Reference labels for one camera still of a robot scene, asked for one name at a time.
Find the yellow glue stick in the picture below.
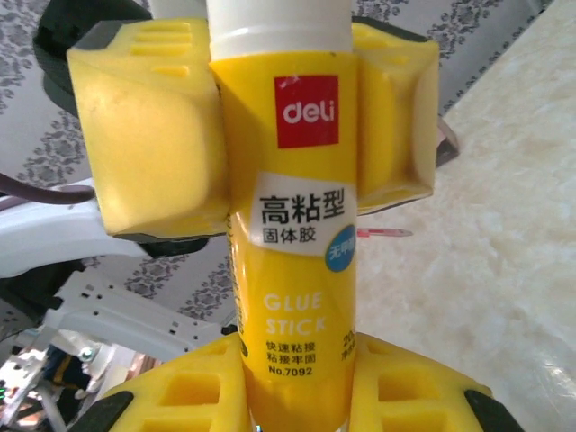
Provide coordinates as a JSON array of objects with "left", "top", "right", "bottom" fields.
[{"left": 204, "top": 0, "right": 361, "bottom": 432}]

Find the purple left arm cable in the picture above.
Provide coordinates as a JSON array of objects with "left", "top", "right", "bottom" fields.
[{"left": 0, "top": 173, "right": 96, "bottom": 206}]

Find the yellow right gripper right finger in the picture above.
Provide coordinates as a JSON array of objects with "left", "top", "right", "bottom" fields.
[{"left": 352, "top": 332, "right": 528, "bottom": 432}]

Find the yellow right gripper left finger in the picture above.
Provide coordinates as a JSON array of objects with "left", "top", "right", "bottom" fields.
[{"left": 96, "top": 335, "right": 251, "bottom": 432}]

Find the pink pencil sharpener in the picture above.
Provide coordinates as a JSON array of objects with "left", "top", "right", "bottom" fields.
[{"left": 436, "top": 117, "right": 461, "bottom": 166}]

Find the red pen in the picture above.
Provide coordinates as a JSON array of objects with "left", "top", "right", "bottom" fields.
[{"left": 355, "top": 226, "right": 413, "bottom": 240}]

